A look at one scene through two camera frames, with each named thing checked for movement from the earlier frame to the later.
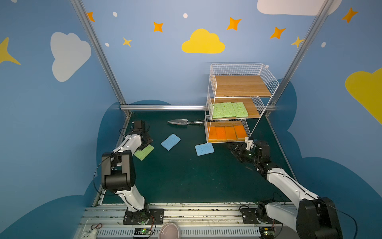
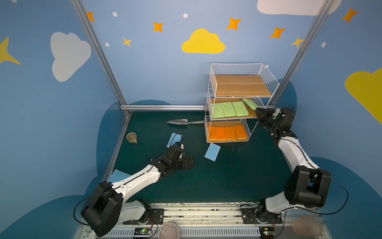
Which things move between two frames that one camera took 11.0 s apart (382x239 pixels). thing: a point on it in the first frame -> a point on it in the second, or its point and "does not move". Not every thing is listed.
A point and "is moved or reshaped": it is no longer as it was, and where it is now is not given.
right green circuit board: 266,232 does not move
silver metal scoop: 184,121 does not move
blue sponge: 203,149 -> 212,152
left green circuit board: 142,232 does not move
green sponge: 228,109 does not move
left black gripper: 145,140 -> 181,161
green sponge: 142,154 -> 250,103
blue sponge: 170,142 is moved or reshaped
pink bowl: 169,231 does not move
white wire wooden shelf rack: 238,96 does not move
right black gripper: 241,151 -> 266,114
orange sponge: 240,132 does not move
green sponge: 239,109 does not move
